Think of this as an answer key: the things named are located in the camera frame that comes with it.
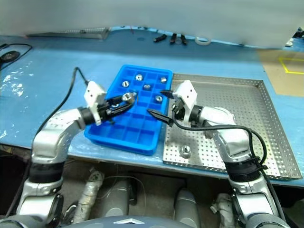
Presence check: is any grey robot torso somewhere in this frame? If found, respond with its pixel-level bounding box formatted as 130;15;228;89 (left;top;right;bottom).
59;215;182;228

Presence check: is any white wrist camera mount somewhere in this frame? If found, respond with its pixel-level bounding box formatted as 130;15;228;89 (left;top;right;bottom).
172;80;199;124
84;81;107;126

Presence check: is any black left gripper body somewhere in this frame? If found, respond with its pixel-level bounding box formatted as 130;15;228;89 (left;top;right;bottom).
96;98;116;124

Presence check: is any black round disc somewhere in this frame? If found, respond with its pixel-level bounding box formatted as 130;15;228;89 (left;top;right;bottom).
0;51;20;62

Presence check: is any blue compartment tray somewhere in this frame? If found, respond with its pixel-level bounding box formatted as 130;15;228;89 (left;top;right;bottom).
84;64;174;156

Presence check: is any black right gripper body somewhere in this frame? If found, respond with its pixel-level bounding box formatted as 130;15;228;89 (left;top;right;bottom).
171;97;186;122

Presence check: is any grey robot leg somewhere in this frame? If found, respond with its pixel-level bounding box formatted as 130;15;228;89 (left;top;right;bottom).
174;188;202;228
101;179;131;217

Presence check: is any thin black cable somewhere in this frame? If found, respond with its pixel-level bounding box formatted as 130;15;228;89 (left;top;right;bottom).
0;43;33;72

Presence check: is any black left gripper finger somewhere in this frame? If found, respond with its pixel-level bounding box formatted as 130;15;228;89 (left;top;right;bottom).
105;95;124;105
109;102;135;116

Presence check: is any white wrapped padding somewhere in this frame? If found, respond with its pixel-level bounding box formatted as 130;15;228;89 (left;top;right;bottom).
74;168;105;224
210;193;236;228

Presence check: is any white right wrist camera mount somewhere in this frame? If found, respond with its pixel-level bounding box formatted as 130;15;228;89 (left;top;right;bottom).
172;80;199;124

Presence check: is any metal nut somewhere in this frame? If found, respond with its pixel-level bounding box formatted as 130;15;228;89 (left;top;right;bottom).
180;146;192;159

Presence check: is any flat perforated steel tray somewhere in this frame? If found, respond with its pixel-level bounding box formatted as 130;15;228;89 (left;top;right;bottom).
25;27;111;40

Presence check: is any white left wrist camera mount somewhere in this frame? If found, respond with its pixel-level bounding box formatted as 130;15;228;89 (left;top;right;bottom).
84;81;107;126

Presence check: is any brown cardboard sheet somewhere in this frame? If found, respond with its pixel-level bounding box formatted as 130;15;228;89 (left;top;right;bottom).
257;49;304;96

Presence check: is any white tape ring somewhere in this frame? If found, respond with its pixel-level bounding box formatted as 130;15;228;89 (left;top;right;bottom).
195;37;211;46

